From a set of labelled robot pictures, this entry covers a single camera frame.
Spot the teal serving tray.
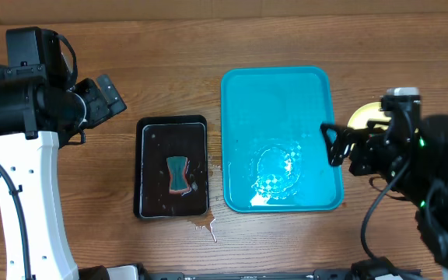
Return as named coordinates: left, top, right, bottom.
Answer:
left=221, top=66, right=344, bottom=213

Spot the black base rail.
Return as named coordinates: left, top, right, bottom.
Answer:
left=139, top=268, right=351, bottom=280

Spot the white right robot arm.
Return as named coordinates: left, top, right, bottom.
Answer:
left=320, top=113, right=448, bottom=279

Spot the black water tray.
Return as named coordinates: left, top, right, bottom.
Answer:
left=133, top=115, right=209, bottom=219

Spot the orange green scrub sponge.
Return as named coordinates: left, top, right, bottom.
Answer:
left=166, top=156, right=191, bottom=195

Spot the yellow plate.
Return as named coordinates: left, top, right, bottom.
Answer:
left=348, top=102, right=390, bottom=129

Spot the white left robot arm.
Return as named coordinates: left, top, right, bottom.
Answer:
left=0, top=75, right=142, bottom=279

